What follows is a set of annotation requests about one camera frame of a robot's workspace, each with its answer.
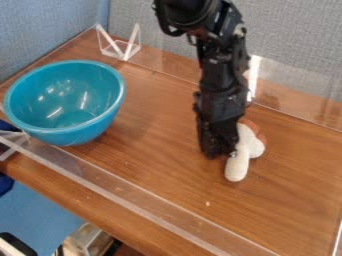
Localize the dark blue object at edge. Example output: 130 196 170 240
0 119 22 198

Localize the clear acrylic front barrier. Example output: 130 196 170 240
0 132 278 256

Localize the brown and white toy mushroom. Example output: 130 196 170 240
225 119 266 182

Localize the grey metal table leg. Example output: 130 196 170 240
52 223 114 256

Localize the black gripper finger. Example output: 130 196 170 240
211 118 239 157
197 114 213 157

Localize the black and white floor object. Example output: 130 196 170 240
0 232 38 256

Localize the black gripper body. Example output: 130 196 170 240
194 57 249 124

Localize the clear acrylic barrier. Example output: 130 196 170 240
0 132 278 256
95 23 342 133

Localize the blue plastic bowl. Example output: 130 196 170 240
3 60 126 146

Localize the clear acrylic back barrier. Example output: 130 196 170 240
95 23 342 133

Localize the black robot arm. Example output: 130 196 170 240
152 0 250 158

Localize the clear acrylic corner bracket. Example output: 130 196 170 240
95 24 142 61

